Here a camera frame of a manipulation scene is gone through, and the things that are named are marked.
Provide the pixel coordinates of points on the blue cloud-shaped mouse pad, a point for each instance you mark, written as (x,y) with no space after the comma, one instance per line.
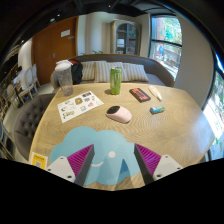
(106,140)

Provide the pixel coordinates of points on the glass-door cabinet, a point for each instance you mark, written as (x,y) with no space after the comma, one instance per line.
(126,38)

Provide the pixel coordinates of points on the green drink can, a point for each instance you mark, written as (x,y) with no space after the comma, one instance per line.
(115,81)

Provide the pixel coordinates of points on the pink and black computer mouse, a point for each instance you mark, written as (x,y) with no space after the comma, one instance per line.
(120,115)

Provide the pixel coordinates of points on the white paper door sign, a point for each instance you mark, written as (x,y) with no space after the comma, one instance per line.
(65,33)

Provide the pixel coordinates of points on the grey curved sofa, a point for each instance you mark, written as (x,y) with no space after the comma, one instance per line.
(156,71)

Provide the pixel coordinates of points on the clear shaker bottle white lid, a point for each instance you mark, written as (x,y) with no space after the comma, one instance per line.
(65,80)

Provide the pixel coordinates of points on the group of dining chairs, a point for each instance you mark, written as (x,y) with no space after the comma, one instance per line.
(28,79)

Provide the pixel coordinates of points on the grey tufted chair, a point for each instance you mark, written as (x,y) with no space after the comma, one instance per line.
(30,123)

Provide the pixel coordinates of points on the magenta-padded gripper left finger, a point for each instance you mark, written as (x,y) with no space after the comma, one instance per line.
(60,166)

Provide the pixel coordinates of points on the striped cushion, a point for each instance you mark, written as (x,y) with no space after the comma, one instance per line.
(103,71)
(136,72)
(88,70)

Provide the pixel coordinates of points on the white sticker sheet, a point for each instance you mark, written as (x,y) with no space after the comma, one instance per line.
(79,106)

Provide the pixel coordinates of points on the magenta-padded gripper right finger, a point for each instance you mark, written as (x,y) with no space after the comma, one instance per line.
(166,165)

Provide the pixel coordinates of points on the flat black and red box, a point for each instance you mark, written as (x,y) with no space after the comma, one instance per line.
(140,94)

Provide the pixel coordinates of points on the white squeeze tube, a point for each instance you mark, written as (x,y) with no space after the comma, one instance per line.
(154,92)

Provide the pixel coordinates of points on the brown wooden door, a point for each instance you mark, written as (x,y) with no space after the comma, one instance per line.
(50,46)

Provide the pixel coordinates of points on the black-framed window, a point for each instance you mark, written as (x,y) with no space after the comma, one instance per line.
(166,43)
(215,116)

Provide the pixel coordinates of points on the yellow code card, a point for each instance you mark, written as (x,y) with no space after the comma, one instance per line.
(39,160)

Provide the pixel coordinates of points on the small green blue packet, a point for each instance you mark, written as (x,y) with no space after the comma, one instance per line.
(157,109)

